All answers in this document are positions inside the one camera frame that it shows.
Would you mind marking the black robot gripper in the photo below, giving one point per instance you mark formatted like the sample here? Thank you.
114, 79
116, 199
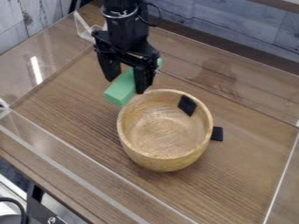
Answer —
122, 45

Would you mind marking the green rectangular stick block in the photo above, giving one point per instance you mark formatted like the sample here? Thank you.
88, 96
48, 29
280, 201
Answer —
121, 90

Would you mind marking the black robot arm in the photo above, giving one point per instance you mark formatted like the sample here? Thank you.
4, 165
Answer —
122, 7

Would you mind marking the black patch inside bowl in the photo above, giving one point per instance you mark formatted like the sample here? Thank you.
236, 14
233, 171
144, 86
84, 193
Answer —
187, 105

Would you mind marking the round wooden bowl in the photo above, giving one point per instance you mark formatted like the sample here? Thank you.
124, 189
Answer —
160, 138

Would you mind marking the black patch on table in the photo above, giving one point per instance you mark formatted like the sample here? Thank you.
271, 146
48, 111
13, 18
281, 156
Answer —
216, 134

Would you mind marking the clear acrylic corner bracket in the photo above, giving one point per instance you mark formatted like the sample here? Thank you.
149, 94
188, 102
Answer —
84, 29

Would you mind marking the clear acrylic enclosure wall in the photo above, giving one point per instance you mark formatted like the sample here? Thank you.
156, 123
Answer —
100, 196

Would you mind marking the black metal table frame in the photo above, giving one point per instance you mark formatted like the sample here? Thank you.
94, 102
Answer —
44, 210

